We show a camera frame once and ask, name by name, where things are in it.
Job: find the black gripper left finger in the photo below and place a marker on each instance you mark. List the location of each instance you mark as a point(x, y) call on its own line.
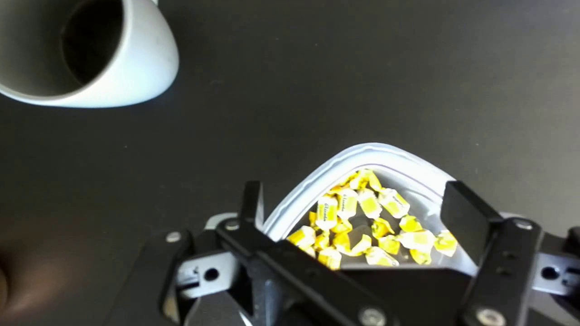
point(290, 264)

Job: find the clear plastic container bowl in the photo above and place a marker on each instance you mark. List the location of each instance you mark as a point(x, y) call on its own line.
point(386, 159)

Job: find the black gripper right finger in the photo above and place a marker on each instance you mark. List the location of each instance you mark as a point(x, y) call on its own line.
point(500, 264)

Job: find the grey ceramic mug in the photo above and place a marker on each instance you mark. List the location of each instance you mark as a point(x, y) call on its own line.
point(145, 65)

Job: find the yellow candies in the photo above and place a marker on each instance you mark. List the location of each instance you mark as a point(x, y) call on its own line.
point(363, 223)

